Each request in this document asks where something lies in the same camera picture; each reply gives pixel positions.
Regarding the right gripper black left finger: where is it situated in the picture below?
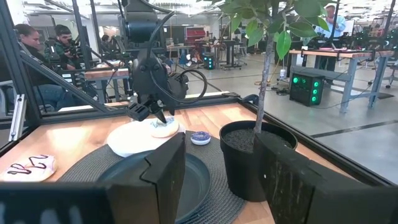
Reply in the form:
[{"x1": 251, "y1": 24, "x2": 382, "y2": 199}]
[{"x1": 105, "y1": 132, "x2": 187, "y2": 224}]

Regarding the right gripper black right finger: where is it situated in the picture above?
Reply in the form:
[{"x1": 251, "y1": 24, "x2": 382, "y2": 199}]
[{"x1": 253, "y1": 132, "x2": 368, "y2": 224}]

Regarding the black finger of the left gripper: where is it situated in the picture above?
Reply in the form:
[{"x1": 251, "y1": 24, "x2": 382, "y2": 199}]
[
  {"x1": 154, "y1": 107, "x2": 169, "y2": 124},
  {"x1": 126, "y1": 101, "x2": 150, "y2": 122}
]

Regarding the mint frosted cream donut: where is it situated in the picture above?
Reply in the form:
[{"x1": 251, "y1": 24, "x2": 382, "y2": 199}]
[{"x1": 150, "y1": 116, "x2": 180, "y2": 139}]

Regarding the small sprinkled mini donut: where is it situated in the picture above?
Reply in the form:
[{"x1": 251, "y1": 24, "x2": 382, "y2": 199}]
[{"x1": 190, "y1": 131, "x2": 211, "y2": 146}]

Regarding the pink donut with chocolate drizzle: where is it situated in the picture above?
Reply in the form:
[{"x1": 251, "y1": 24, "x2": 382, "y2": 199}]
[{"x1": 0, "y1": 154, "x2": 58, "y2": 183}]

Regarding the white round plate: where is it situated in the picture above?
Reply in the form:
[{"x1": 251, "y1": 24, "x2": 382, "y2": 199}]
[{"x1": 106, "y1": 118, "x2": 187, "y2": 158}]

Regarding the dark grey round plate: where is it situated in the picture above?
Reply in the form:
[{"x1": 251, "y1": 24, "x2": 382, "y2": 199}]
[{"x1": 97, "y1": 151, "x2": 212, "y2": 224}]

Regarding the wooden top small table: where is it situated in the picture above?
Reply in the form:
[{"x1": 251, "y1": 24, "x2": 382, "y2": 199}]
[{"x1": 83, "y1": 67, "x2": 131, "y2": 103}]

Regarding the black computer with green lights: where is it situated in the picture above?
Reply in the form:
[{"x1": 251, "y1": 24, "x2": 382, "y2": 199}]
[
  {"x1": 201, "y1": 52, "x2": 216, "y2": 70},
  {"x1": 289, "y1": 72, "x2": 326, "y2": 108}
]

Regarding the black plastic plant pot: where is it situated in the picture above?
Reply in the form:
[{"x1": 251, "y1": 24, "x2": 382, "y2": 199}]
[{"x1": 219, "y1": 120, "x2": 299, "y2": 202}]

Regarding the red cabinet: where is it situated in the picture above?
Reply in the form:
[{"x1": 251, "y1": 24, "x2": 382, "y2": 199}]
[{"x1": 185, "y1": 26, "x2": 206, "y2": 43}]

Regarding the grey woven round placemat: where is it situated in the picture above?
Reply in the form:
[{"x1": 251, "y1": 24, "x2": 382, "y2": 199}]
[{"x1": 57, "y1": 130, "x2": 249, "y2": 224}]

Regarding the black standing desk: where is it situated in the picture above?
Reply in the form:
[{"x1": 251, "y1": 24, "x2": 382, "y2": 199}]
[{"x1": 201, "y1": 39, "x2": 244, "y2": 70}]

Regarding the person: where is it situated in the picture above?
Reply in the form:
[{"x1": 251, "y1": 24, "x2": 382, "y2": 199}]
[
  {"x1": 12, "y1": 23, "x2": 77, "y2": 111},
  {"x1": 313, "y1": 2, "x2": 347, "y2": 71},
  {"x1": 44, "y1": 24, "x2": 83, "y2": 71}
]

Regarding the small green leafy tree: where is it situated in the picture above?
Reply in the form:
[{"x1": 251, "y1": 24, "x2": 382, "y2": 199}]
[{"x1": 198, "y1": 0, "x2": 340, "y2": 134}]

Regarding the wooden top grey-legged workbench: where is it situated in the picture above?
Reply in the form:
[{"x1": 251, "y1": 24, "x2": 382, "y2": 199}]
[{"x1": 287, "y1": 49, "x2": 396, "y2": 114}]

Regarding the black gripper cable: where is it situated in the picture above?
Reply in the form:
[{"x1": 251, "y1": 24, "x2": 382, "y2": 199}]
[{"x1": 146, "y1": 11, "x2": 208, "y2": 105}]

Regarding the black hand-held camera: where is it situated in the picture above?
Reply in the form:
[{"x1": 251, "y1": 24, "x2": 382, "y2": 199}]
[{"x1": 63, "y1": 39, "x2": 80, "y2": 58}]

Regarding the silver metal bracket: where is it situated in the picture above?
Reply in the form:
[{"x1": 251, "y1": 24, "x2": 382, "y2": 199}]
[{"x1": 8, "y1": 94, "x2": 27, "y2": 142}]

